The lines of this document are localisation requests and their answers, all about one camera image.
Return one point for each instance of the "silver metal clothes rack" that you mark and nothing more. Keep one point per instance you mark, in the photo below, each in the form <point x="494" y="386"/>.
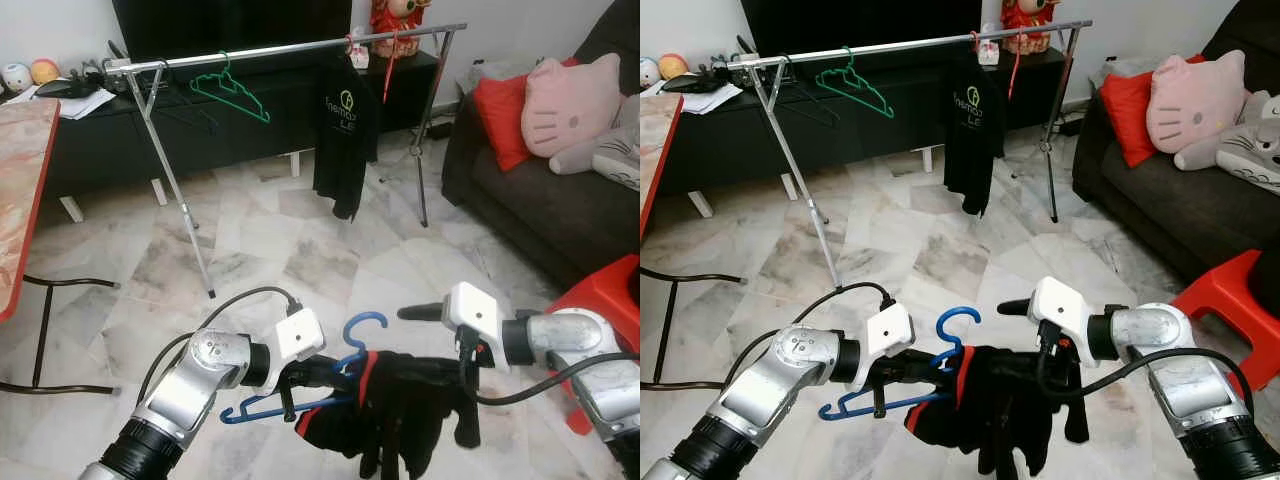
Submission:
<point x="270" y="49"/>
<point x="900" y="44"/>

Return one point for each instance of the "blue plastic hanger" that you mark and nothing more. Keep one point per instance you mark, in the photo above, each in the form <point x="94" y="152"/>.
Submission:
<point x="372" y="318"/>
<point x="968" y="312"/>

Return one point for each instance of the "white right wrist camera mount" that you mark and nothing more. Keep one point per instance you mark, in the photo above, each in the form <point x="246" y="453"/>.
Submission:
<point x="475" y="310"/>
<point x="1062" y="305"/>

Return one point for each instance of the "black clothes hanger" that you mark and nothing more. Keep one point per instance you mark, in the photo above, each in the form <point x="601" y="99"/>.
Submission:
<point x="163" y="72"/>
<point x="787" y="68"/>

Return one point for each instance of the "pink cat face pillow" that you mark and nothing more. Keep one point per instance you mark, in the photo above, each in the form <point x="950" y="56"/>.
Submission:
<point x="1195" y="100"/>
<point x="570" y="105"/>

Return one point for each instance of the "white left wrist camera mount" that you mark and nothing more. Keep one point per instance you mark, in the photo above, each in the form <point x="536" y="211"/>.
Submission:
<point x="298" y="335"/>
<point x="888" y="330"/>

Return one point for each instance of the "black T-shirt green logo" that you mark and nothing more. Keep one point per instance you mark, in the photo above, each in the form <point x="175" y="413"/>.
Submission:
<point x="975" y="130"/>
<point x="345" y="130"/>

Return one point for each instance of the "white paper stack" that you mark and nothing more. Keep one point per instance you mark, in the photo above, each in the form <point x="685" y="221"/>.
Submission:
<point x="90" y="105"/>
<point x="715" y="100"/>

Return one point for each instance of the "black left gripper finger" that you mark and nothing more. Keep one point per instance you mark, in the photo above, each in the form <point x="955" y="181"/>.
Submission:
<point x="927" y="359"/>
<point x="346" y="363"/>
<point x="346" y="382"/>
<point x="927" y="378"/>

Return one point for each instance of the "white blue round plush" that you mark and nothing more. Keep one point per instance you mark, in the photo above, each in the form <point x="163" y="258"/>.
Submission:
<point x="648" y="72"/>
<point x="15" y="75"/>

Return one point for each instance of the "dark grey fabric sofa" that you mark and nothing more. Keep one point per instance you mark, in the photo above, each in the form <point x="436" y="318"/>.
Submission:
<point x="560" y="200"/>
<point x="1180" y="205"/>

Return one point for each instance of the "pink white tissue box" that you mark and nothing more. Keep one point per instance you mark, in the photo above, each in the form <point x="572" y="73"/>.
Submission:
<point x="360" y="58"/>
<point x="988" y="52"/>

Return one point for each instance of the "green plastic hanger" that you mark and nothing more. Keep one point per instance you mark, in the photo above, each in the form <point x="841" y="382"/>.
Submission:
<point x="848" y="68"/>
<point x="224" y="72"/>

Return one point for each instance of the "red plastic hanger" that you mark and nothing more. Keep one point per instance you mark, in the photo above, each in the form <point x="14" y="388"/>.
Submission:
<point x="977" y="40"/>
<point x="1015" y="60"/>
<point x="350" y="45"/>
<point x="390" y="65"/>

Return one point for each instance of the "black flat television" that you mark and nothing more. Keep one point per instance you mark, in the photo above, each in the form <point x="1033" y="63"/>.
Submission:
<point x="230" y="25"/>
<point x="860" y="25"/>

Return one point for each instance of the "black shorts red stripe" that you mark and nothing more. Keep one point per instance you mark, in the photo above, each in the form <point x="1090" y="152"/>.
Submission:
<point x="400" y="400"/>
<point x="990" y="400"/>

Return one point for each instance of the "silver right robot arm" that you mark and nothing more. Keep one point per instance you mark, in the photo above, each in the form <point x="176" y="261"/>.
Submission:
<point x="580" y="350"/>
<point x="1170" y="360"/>

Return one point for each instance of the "grey wide-eyed Totoro plush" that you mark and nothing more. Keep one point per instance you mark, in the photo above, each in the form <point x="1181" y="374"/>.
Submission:
<point x="1240" y="150"/>
<point x="610" y="160"/>

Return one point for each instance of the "orange round plush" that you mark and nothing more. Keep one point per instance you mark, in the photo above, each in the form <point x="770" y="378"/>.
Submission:
<point x="674" y="66"/>
<point x="45" y="70"/>

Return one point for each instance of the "black flat pouch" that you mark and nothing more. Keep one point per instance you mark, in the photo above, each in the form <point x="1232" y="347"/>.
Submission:
<point x="75" y="88"/>
<point x="700" y="83"/>

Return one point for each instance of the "black television console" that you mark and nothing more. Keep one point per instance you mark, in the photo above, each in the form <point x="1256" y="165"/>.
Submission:
<point x="200" y="135"/>
<point x="850" y="125"/>

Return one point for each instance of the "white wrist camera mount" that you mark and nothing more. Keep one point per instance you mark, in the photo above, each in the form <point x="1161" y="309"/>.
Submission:
<point x="475" y="310"/>
<point x="1062" y="305"/>
<point x="888" y="330"/>
<point x="298" y="335"/>

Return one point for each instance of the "red laughing Buddha statue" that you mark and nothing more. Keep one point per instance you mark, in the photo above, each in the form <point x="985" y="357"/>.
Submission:
<point x="1028" y="18"/>
<point x="397" y="20"/>

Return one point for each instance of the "red square cushion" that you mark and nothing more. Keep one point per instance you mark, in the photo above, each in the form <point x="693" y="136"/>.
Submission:
<point x="500" y="120"/>
<point x="1125" y="115"/>

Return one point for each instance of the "red plastic stool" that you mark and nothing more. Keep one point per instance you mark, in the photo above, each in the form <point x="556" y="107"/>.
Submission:
<point x="1235" y="300"/>
<point x="600" y="300"/>

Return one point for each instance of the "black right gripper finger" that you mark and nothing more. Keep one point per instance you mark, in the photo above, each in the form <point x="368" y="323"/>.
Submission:
<point x="1016" y="308"/>
<point x="422" y="312"/>

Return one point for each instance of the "pink marble folding table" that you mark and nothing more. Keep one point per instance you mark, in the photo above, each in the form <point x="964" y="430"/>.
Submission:
<point x="20" y="180"/>
<point x="655" y="140"/>

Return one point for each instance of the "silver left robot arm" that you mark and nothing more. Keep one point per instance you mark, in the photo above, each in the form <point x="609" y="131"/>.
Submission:
<point x="790" y="390"/>
<point x="190" y="390"/>

